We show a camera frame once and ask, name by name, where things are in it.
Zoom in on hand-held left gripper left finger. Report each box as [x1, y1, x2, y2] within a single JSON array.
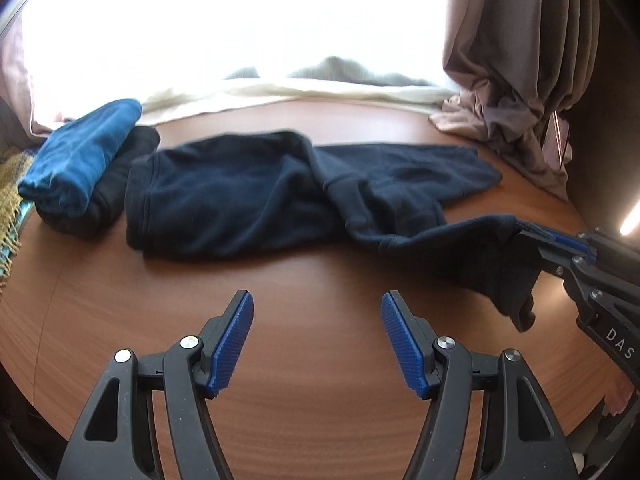
[[60, 290, 254, 480]]

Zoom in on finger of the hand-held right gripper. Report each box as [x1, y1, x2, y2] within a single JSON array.
[[514, 236, 592, 282], [520, 227, 599, 264]]

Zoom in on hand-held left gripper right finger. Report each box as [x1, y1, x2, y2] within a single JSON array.
[[381, 290, 581, 480]]

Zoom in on navy blue pants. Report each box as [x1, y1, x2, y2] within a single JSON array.
[[124, 130, 543, 333]]

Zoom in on person's right hand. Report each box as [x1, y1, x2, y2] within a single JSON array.
[[604, 374, 640, 417]]

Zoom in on pale pink cloth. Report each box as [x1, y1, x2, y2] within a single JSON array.
[[429, 91, 501, 147]]

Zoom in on folded black garment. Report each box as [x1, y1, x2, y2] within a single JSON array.
[[33, 126, 161, 239]]

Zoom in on brown curtain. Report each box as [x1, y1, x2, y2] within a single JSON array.
[[442, 0, 612, 202]]

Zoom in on folded blue garment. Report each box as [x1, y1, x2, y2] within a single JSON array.
[[17, 98, 144, 218]]

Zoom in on yellow woven cloth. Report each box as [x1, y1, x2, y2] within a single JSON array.
[[0, 147, 37, 291]]

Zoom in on cream white cloth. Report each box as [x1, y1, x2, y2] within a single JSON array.
[[141, 76, 458, 127]]

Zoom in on grey cloth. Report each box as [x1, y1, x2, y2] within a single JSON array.
[[225, 56, 436, 88]]

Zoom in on pink curtain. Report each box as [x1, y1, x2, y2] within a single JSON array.
[[0, 7, 57, 147]]

